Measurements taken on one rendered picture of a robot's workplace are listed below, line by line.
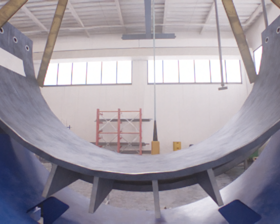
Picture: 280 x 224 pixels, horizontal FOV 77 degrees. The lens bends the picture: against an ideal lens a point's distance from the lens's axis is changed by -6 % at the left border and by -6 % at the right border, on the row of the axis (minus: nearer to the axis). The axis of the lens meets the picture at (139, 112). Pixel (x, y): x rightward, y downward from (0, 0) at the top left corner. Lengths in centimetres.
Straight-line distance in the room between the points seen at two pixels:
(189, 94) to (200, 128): 225
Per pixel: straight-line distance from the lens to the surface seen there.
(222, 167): 130
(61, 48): 1336
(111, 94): 1207
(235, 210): 165
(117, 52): 1213
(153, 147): 182
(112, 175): 83
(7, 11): 146
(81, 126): 1234
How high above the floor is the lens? 156
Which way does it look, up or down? 7 degrees up
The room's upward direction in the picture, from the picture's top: straight up
